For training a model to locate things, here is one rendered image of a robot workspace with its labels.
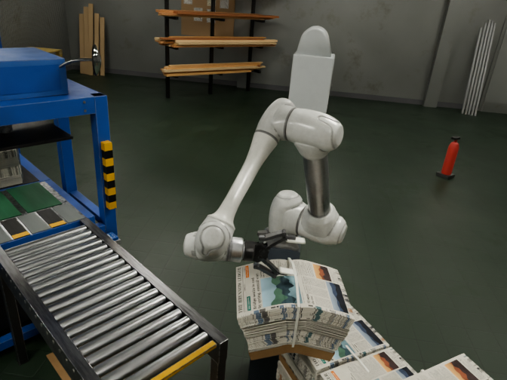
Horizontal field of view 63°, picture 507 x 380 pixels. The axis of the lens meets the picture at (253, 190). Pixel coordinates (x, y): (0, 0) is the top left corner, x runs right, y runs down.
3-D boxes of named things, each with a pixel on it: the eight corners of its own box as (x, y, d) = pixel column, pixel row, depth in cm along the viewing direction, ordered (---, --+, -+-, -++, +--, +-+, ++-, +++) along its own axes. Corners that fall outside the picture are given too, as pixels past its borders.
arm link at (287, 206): (276, 219, 226) (281, 182, 216) (307, 230, 218) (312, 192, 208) (261, 231, 213) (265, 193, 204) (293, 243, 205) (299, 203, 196)
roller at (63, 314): (143, 273, 215) (140, 276, 218) (50, 314, 183) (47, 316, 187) (148, 281, 214) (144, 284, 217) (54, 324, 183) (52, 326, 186)
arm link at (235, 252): (225, 251, 155) (241, 253, 156) (225, 266, 147) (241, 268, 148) (228, 231, 151) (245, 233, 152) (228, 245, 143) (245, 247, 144)
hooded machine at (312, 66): (327, 108, 913) (339, 27, 842) (327, 117, 846) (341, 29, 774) (289, 104, 921) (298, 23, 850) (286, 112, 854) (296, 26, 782)
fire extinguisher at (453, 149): (437, 179, 585) (449, 139, 560) (433, 172, 609) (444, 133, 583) (456, 181, 583) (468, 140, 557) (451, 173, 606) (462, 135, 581)
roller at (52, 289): (121, 258, 230) (125, 267, 229) (32, 294, 199) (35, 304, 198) (124, 255, 226) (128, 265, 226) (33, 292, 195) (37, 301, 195)
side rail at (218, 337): (228, 358, 185) (228, 338, 180) (218, 364, 182) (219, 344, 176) (89, 233, 268) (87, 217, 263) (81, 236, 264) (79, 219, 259)
